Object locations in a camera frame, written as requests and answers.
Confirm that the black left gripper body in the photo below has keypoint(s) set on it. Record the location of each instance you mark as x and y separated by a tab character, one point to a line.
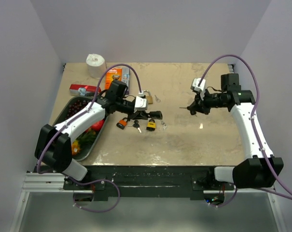
125	107

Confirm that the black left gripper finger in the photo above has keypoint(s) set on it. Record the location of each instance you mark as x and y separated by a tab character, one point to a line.
144	114
136	117

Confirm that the yellow padlock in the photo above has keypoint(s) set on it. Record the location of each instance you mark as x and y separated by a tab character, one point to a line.
151	126

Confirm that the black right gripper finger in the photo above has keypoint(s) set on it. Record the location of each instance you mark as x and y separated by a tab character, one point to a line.
198	103
202	110

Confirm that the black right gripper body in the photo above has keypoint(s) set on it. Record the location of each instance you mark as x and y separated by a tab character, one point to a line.
211	100

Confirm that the orange razor box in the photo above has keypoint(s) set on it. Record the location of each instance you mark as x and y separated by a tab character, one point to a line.
111	75

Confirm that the red apple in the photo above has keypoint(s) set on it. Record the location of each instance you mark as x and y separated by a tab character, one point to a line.
98	125

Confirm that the white toilet paper roll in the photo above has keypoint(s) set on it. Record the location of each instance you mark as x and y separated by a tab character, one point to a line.
96	65

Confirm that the brass padlock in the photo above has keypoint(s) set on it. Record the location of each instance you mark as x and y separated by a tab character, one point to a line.
148	96

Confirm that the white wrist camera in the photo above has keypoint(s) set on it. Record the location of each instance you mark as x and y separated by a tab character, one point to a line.
141	103
198	85

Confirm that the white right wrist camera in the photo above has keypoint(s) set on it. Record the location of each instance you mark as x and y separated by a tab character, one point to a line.
198	85

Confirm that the green leaves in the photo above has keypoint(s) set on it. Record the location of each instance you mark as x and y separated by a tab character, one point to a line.
88	137

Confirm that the red toothpaste box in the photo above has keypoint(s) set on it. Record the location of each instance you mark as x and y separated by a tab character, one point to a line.
82	90

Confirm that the orange padlock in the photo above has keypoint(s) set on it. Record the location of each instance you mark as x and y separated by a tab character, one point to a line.
122	123

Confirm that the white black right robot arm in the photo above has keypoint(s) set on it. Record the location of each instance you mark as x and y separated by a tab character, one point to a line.
260	166

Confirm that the black padlock with keys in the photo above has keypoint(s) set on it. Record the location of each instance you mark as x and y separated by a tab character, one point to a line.
155	115

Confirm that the dark red grape bunch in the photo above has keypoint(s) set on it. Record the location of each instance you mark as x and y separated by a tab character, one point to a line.
76	107

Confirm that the black head key set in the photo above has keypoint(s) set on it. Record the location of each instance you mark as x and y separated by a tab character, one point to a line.
136	125

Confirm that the dark grey fruit tray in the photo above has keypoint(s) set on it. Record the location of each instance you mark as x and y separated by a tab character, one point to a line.
85	150

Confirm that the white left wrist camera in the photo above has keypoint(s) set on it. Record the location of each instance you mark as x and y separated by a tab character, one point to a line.
141	103

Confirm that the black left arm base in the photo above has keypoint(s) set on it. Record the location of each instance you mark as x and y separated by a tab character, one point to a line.
96	181

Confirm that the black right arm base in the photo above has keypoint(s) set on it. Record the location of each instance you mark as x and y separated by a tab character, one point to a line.
212	189

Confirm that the orange spiky fruit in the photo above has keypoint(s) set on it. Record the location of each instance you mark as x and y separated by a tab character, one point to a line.
75	148

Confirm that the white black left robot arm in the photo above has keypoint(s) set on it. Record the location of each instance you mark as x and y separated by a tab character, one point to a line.
54	142

